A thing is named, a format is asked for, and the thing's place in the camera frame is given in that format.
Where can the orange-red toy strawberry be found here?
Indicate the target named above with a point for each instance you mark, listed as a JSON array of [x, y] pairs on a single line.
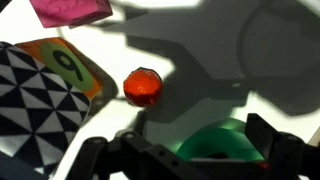
[[142, 87]]

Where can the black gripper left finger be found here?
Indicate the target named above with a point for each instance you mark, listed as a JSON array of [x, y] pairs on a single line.
[[133, 156]]

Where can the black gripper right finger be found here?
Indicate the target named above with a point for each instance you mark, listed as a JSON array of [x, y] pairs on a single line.
[[286, 156]]

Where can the green plastic bowl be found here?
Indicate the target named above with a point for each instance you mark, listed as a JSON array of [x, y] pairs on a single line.
[[216, 141]]

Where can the colourful toy box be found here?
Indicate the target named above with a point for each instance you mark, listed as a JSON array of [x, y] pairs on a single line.
[[66, 65]]

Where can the pink block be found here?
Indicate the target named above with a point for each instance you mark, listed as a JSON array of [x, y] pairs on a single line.
[[70, 11]]

